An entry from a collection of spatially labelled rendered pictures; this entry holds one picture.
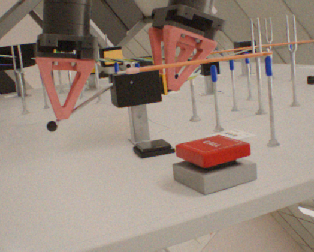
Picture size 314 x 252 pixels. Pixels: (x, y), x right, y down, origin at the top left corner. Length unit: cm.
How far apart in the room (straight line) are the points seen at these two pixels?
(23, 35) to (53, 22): 757
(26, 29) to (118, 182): 772
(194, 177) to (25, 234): 15
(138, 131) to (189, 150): 19
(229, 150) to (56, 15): 26
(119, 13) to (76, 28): 118
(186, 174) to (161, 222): 8
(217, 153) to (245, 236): 934
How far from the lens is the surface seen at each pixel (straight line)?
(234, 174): 40
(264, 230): 993
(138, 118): 58
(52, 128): 57
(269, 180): 41
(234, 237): 958
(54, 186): 46
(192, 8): 58
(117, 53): 113
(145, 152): 52
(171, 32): 55
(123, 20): 172
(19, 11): 154
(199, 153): 39
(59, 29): 54
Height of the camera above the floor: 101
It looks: 12 degrees up
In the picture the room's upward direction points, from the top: 43 degrees clockwise
